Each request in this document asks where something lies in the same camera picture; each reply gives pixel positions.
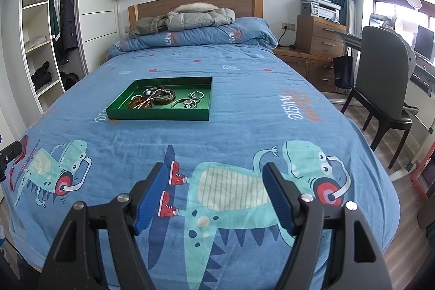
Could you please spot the thin silver hoop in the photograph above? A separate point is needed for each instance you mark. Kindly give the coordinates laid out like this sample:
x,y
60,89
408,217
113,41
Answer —
x,y
200,95

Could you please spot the white fur cushion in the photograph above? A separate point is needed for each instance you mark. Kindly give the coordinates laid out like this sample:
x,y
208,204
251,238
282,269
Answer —
x,y
197,7

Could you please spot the red frame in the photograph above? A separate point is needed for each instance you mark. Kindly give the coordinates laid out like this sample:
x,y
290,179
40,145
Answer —
x,y
418,181

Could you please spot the grey puffer jacket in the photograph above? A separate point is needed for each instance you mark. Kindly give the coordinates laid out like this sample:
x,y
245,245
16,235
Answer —
x,y
197,20

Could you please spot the amber bangle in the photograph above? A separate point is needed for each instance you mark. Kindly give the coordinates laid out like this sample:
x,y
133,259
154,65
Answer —
x,y
134,105

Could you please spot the green metal tray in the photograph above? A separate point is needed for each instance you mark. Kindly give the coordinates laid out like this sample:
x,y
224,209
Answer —
x,y
159,115

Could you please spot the thin silver bangle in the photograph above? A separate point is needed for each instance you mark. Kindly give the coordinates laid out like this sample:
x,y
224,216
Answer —
x,y
175,105

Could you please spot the wooden nightstand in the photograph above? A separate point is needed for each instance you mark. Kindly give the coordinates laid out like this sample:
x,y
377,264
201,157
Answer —
x,y
302,67

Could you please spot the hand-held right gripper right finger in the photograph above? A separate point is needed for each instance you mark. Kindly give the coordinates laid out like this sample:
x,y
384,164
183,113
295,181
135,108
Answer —
x,y
280,198

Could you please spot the wall outlet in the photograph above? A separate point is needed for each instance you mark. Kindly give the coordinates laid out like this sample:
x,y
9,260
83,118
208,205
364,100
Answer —
x,y
288,26

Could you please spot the folded black clothes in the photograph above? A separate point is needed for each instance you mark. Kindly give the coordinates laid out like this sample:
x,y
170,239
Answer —
x,y
40,76

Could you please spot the black tote bag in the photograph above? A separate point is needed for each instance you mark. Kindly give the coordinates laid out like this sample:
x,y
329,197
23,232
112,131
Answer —
x,y
344,72

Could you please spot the round white lamp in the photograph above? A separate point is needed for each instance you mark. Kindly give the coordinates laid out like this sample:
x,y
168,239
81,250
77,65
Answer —
x,y
414,1

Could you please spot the hanging dark clothes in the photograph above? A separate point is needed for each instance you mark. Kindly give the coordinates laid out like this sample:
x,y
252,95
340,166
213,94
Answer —
x,y
66,21

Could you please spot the blue dinosaur print bedsheet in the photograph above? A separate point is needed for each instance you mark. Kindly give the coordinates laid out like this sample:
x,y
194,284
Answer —
x,y
244,127

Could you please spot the grey chair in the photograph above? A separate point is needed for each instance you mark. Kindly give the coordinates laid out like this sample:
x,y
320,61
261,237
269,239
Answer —
x,y
384,79

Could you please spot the folded blue quilt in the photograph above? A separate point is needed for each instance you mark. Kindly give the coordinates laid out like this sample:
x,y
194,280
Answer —
x,y
204,38

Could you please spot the olive green jacket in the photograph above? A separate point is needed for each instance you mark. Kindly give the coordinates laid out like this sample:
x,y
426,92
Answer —
x,y
146,26

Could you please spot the desk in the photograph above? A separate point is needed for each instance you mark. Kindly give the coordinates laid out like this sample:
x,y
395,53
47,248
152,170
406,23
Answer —
x,y
423,76

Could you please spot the dark brown bangle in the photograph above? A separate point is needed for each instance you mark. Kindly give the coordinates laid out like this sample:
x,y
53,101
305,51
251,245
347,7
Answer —
x,y
168,102

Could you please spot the white printer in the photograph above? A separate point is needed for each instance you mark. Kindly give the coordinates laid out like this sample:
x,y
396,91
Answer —
x,y
321,8

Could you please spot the wooden drawer chest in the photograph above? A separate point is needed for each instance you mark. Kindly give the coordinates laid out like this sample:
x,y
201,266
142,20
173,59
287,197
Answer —
x,y
319,38

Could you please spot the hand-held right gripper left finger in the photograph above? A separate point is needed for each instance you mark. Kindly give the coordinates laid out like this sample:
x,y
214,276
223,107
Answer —
x,y
149,205

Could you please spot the wooden headboard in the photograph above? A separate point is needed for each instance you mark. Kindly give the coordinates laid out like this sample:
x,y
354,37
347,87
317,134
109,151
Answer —
x,y
153,4

